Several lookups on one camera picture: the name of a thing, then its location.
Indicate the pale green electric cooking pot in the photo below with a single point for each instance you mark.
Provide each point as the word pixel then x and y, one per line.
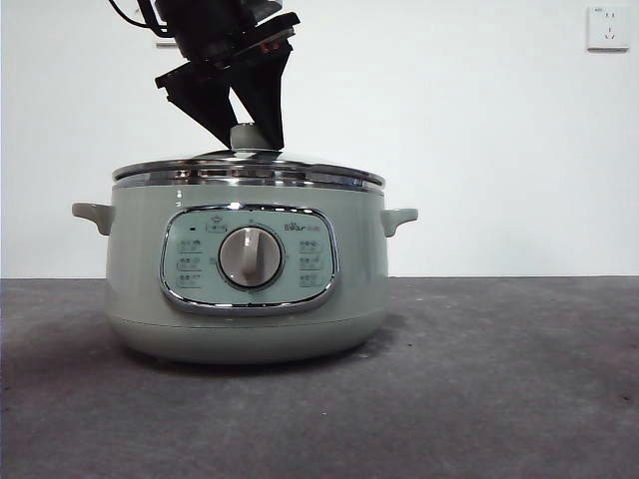
pixel 140 279

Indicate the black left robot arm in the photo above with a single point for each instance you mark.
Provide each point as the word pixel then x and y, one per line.
pixel 209 25

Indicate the glass lid with green knob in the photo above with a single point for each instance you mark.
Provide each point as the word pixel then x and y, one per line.
pixel 299 167

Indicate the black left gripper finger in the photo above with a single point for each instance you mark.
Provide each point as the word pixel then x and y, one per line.
pixel 204 95
pixel 264 95

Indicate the white wall socket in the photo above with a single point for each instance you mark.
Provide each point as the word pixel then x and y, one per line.
pixel 162 45
pixel 608 29

